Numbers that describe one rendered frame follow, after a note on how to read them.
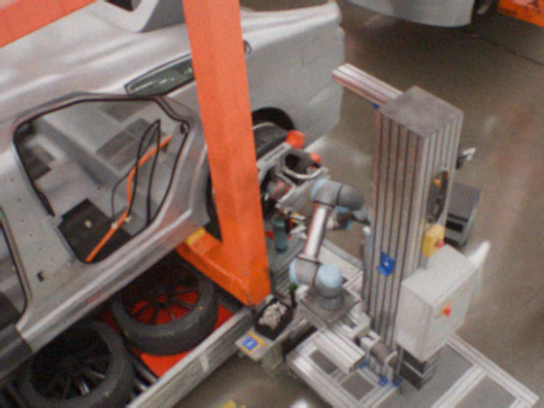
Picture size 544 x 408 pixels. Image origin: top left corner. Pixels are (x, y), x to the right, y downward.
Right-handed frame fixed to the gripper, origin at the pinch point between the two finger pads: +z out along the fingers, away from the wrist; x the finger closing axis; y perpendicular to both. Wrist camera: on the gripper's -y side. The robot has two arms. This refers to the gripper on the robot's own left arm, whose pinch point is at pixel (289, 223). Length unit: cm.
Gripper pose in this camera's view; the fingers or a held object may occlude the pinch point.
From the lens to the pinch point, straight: 365.8
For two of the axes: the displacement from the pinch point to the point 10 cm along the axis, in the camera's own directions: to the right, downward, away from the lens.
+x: -0.3, -7.1, 7.1
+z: -10.0, 0.6, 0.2
